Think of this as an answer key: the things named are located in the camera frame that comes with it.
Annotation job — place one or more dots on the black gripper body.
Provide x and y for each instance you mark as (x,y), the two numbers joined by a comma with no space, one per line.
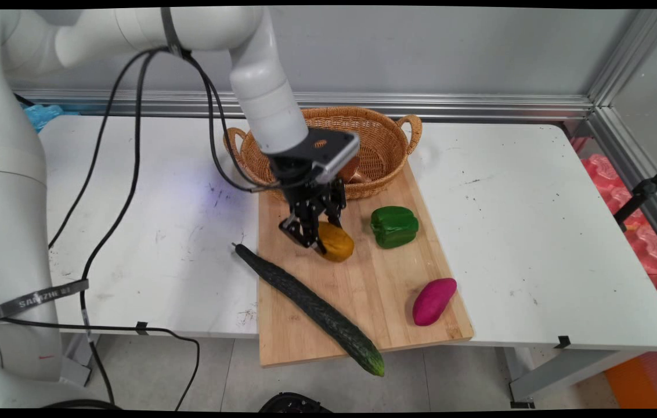
(302,183)

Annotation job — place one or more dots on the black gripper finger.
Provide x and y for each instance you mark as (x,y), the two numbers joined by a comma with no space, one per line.
(300,227)
(335,210)

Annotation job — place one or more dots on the yellow-orange mango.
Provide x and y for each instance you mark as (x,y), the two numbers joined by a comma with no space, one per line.
(339,244)

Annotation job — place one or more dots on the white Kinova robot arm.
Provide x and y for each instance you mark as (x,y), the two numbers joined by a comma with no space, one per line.
(264,87)

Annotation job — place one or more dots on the brown round vegetable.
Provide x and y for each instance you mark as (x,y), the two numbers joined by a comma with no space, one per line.
(354,173)

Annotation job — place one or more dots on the green bell pepper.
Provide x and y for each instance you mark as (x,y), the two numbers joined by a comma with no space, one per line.
(393,227)

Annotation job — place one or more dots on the long dark green cucumber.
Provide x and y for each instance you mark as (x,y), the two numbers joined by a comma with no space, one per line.
(311,305)

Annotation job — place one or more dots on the light wooden cutting board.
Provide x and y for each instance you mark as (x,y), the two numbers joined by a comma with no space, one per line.
(363,302)

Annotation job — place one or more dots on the purple sweet potato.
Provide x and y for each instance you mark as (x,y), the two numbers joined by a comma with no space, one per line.
(433,302)

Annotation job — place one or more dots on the black round floor device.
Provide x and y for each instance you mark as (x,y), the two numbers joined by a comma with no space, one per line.
(293,403)

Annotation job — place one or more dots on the black table edge clip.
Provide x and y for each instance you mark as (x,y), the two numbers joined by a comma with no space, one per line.
(563,342)
(141,328)

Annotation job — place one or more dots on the blue plastic bag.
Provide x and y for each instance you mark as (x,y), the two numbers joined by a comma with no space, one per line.
(41,116)

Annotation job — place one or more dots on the grey table leg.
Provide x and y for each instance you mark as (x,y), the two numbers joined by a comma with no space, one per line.
(560,374)

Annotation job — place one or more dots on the black tripod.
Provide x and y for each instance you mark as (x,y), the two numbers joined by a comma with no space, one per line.
(648,187)

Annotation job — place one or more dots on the orange floor mat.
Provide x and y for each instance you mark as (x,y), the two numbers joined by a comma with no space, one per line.
(642,380)

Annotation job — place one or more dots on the grey and black wrist camera box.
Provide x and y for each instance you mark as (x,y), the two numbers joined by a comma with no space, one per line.
(337,155)

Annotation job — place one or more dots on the aluminium frame rail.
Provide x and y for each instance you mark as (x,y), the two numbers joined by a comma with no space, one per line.
(421,104)

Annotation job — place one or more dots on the aluminium frame corner post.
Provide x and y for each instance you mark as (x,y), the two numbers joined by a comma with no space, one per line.
(624,116)

